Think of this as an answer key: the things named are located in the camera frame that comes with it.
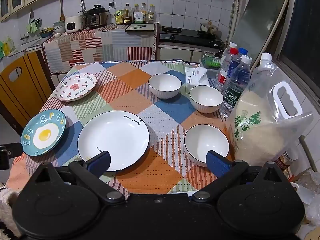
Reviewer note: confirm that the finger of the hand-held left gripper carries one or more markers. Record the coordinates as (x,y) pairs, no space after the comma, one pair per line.
(11,147)

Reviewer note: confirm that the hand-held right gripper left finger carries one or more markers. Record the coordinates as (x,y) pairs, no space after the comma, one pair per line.
(100,161)

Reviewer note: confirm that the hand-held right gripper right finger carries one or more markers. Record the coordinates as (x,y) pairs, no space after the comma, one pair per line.
(215,163)

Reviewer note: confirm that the white dark-rimmed bowl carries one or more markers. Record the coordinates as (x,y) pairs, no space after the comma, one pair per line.
(206,97)
(205,140)
(163,83)

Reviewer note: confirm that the stack of white bowls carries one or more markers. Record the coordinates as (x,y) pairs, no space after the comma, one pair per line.
(59,27)

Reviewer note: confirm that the large white dark-rimmed plate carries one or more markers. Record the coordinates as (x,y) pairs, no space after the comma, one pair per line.
(112,135)

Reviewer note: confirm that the blue fried egg plate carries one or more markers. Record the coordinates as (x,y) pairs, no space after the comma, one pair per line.
(45,135)

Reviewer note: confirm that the patchwork checked tablecloth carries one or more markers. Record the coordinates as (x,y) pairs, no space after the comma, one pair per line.
(150,177)

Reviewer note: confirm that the white fuzzy clothing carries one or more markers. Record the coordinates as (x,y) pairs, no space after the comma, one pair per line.
(6,205)

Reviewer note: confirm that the yellow wooden chair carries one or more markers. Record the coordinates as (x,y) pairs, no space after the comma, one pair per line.
(27,90)

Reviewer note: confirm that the red-labelled jar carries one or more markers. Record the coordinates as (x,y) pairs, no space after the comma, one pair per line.
(286,160)

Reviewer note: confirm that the green-labelled water bottle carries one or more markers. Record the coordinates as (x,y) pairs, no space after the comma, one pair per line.
(236,90)

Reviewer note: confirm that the white red patterned container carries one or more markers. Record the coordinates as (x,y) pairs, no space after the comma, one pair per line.
(75,87)

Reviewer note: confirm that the red-capped water bottle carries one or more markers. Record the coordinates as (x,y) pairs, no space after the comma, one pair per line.
(222,80)

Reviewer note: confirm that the white tissue pack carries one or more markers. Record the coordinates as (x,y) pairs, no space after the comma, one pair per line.
(191,76)

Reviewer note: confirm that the clear plastic container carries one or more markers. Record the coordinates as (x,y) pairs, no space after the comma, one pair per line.
(210,71)

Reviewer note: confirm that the clear plastic bag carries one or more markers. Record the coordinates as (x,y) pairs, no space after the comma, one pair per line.
(308,195)

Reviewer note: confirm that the blue-capped water bottle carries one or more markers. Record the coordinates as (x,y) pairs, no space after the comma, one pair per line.
(237,62)

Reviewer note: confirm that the green plastic basket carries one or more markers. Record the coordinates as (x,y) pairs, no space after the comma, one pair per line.
(209,59)

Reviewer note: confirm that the black crumpled wrapper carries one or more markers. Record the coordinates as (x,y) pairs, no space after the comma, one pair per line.
(218,53)

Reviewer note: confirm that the striped patchwork counter cloth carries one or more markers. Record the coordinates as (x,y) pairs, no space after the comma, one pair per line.
(100,47)

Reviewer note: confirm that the white stove cabinet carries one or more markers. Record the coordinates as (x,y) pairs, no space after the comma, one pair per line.
(175,53)

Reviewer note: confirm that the clear white-capped water bottle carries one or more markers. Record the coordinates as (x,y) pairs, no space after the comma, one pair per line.
(231,45)

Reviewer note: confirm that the blue basin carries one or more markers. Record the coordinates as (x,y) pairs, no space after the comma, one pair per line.
(46,33)

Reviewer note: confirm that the green hanging cloth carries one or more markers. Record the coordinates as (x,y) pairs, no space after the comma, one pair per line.
(33,26)

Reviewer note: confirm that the black gas stove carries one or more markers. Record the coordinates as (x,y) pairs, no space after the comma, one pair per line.
(187,36)

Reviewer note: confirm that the white cooking pot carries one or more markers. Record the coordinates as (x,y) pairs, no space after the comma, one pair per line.
(209,27)

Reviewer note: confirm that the white rice cooker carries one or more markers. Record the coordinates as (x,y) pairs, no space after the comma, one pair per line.
(75,24)

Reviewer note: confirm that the white cutting board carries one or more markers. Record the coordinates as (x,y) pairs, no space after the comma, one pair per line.
(147,28)

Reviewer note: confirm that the wooden spatula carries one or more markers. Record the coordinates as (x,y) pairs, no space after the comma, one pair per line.
(62,15)

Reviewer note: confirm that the black electric pressure cooker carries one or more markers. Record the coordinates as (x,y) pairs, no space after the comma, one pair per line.
(97,17)

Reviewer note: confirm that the yellow green seasoning packet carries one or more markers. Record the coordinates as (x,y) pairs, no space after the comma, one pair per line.
(119,17)

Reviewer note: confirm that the dark sauce bottle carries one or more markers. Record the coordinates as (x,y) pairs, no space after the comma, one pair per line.
(127,17)

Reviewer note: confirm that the leaning grey glass panel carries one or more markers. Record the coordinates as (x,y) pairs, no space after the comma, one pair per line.
(257,22)

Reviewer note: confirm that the yellow cooking oil bottle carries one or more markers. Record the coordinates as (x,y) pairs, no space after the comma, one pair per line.
(143,12)
(136,15)
(151,15)

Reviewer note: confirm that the dark window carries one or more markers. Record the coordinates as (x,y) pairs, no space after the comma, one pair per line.
(303,30)

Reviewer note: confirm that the white wall socket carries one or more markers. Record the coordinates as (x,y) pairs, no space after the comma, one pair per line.
(112,4)

